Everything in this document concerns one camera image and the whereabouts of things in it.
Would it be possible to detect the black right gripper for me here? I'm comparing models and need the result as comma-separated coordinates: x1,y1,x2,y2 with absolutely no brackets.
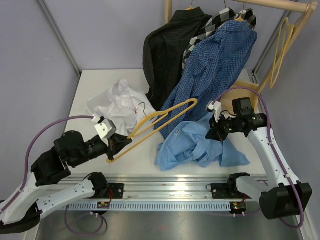
206,113,241,142

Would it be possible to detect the light blue shirt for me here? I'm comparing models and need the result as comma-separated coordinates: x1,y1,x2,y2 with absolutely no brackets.
155,113,250,171

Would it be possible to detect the yellow hanger of blue shirt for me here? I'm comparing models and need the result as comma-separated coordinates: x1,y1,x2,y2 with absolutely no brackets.
106,97,199,165

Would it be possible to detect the yellow hanger of white shirt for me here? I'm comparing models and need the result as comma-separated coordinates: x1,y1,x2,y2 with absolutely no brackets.
269,17,295,89

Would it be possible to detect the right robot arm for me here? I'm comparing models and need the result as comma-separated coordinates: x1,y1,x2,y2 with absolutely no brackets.
206,97,313,220

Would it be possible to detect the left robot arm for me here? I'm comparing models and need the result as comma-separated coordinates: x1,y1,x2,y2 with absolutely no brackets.
0,131,132,235

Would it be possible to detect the blue plaid shirt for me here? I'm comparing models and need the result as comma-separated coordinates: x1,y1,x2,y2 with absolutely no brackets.
155,20,258,139

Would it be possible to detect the black pinstripe shirt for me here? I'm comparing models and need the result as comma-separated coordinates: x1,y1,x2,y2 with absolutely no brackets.
142,7,212,111

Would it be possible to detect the black white checkered shirt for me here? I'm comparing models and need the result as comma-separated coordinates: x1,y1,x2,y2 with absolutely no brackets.
182,8,257,71

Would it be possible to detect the hanger of plaid shirt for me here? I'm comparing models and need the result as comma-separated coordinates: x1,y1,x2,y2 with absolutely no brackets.
235,0,247,22

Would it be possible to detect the hanger of black shirt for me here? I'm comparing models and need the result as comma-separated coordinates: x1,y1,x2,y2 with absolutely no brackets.
185,0,195,11

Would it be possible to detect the white plastic laundry basket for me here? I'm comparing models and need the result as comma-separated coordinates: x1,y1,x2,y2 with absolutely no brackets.
86,88,156,121

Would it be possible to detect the wooden clothes rack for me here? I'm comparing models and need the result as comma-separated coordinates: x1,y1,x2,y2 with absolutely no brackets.
164,0,318,111

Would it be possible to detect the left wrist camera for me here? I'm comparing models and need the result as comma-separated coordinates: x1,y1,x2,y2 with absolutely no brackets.
92,114,117,140

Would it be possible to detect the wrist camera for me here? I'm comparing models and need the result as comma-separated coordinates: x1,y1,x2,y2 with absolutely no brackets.
206,100,222,123
92,114,117,140

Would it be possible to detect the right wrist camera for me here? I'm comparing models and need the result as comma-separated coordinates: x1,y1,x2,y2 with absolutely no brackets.
206,100,222,123

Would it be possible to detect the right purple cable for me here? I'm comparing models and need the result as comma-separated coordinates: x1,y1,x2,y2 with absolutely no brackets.
214,86,306,229

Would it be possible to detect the aluminium rail base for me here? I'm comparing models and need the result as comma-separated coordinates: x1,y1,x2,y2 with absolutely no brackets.
64,173,281,201

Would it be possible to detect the white slotted cable duct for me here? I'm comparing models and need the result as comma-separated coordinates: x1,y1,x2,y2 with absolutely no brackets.
68,201,231,212

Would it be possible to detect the purple cable under duct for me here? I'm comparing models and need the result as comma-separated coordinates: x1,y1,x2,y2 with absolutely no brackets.
64,203,110,237

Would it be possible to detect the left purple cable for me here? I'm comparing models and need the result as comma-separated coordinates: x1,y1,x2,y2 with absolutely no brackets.
0,115,96,213

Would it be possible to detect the aluminium corner frame post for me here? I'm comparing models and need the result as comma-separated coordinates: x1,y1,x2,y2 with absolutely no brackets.
36,0,82,78

